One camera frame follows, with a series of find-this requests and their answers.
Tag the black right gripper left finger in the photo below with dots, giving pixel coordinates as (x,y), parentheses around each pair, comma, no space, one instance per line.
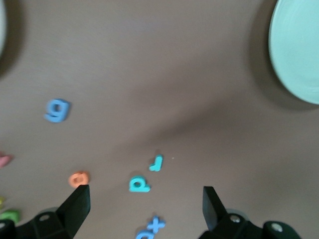
(69,219)

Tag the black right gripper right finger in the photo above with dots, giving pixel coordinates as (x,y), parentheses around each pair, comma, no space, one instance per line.
(219,221)

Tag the orange letter e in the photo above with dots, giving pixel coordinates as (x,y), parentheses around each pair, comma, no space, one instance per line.
(79,178)

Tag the green letter n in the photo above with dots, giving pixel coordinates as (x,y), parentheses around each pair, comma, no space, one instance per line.
(10,215)

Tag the yellow letter u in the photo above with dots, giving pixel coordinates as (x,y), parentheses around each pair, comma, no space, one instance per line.
(1,203)

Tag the teal letter d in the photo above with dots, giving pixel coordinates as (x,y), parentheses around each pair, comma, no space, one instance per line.
(139,184)

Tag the teal letter r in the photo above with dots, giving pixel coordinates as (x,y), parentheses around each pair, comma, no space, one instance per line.
(156,163)

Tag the blue letter x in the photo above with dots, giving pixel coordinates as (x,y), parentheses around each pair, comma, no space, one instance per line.
(155,225)

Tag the blue capital letter D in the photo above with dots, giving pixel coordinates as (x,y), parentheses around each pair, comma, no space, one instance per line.
(144,235)

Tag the pink letter w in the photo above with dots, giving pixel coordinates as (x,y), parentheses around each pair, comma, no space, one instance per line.
(3,160)

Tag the blue letter g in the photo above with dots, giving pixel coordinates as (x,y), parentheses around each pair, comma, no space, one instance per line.
(57,110)

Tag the brown table cover mat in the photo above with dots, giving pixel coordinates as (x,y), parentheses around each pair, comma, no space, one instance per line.
(174,74)

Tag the light green plate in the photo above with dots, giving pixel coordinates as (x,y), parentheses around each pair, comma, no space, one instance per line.
(296,49)

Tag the beige plate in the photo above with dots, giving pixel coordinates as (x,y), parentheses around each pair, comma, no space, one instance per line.
(2,25)

